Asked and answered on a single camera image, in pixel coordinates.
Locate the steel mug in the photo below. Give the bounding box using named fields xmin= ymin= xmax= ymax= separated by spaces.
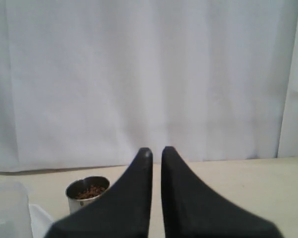
xmin=65 ymin=176 xmax=110 ymax=214

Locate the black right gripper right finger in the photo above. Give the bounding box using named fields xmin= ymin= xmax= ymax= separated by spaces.
xmin=161 ymin=146 xmax=283 ymax=238

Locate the white curtain backdrop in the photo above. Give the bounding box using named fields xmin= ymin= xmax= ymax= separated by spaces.
xmin=0 ymin=0 xmax=298 ymax=172

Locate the translucent plastic pitcher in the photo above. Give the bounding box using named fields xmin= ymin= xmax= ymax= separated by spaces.
xmin=0 ymin=181 xmax=33 ymax=238

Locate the white plastic tray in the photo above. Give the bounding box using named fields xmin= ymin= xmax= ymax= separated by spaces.
xmin=29 ymin=204 xmax=54 ymax=238

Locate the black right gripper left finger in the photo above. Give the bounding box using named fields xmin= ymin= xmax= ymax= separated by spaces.
xmin=45 ymin=148 xmax=153 ymax=238

